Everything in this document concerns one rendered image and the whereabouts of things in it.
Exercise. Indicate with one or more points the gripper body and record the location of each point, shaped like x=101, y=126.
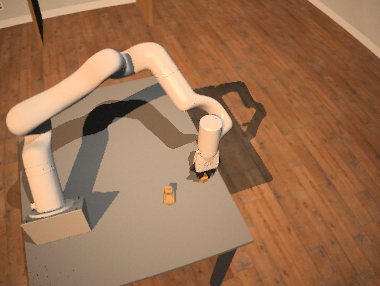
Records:
x=205, y=163

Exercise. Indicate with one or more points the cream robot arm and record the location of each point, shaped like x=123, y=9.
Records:
x=26, y=117

